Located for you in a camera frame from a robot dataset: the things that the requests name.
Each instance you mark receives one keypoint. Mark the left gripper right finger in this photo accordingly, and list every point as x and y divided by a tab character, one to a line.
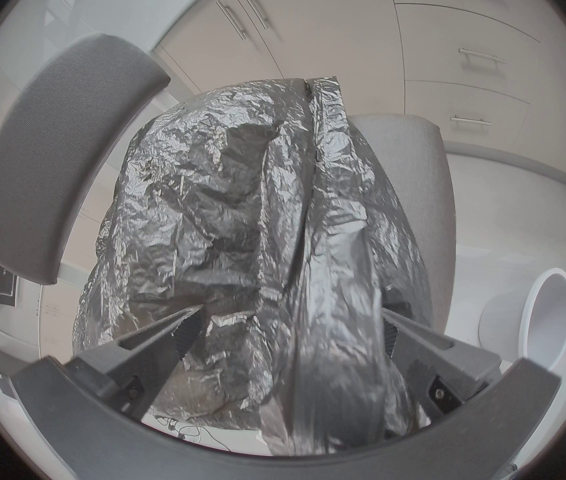
433	363

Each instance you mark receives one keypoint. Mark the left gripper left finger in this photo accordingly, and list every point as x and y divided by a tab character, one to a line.
147	363

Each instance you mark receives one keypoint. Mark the black plastic bag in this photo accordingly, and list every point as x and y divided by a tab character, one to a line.
243	228

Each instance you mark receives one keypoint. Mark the white trash bin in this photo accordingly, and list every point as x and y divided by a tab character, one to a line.
528	318

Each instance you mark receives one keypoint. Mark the grey padded chair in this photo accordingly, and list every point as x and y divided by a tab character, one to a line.
62	158

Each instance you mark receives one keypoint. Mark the beige cabinet with drawers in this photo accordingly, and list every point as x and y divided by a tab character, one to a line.
363	43

